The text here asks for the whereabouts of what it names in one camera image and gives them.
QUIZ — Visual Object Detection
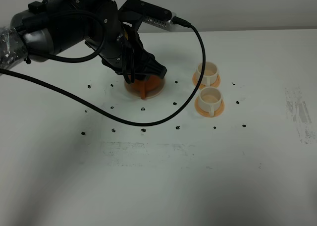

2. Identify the beige teapot saucer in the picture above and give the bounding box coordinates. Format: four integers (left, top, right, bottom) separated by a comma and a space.
123, 77, 166, 99

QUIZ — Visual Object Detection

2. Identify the near white teacup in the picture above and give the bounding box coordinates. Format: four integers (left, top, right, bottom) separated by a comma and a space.
198, 86, 222, 117

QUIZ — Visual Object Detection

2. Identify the brown clay teapot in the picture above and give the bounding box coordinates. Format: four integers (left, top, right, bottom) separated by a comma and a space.
125, 73, 164, 100

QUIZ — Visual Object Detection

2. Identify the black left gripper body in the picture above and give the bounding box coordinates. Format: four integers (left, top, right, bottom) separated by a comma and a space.
84, 0, 148, 77

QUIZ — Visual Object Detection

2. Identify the near orange saucer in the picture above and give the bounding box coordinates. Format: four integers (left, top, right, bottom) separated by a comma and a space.
194, 98, 225, 117

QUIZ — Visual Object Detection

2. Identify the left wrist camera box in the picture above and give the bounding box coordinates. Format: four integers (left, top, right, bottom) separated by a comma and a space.
118, 0, 176, 31

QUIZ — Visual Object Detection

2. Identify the white teacup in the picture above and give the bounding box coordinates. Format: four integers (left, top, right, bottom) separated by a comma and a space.
195, 61, 219, 86
198, 86, 222, 117

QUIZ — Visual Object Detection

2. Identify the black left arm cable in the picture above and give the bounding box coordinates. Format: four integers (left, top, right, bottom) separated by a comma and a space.
0, 16, 207, 127

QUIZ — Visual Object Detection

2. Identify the orange saucer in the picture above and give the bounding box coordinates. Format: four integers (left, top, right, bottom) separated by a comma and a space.
192, 73, 221, 89
194, 98, 225, 117

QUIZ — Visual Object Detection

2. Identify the far orange saucer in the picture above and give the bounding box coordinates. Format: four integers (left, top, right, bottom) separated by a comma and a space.
192, 73, 221, 89

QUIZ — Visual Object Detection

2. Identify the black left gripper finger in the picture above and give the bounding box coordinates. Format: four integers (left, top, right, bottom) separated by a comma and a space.
123, 52, 151, 80
143, 51, 167, 79

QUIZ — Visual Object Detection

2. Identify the far white teacup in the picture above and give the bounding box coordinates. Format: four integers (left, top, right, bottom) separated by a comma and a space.
195, 61, 219, 86

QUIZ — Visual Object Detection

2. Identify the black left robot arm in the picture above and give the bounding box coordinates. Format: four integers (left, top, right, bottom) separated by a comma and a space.
9, 0, 173, 83

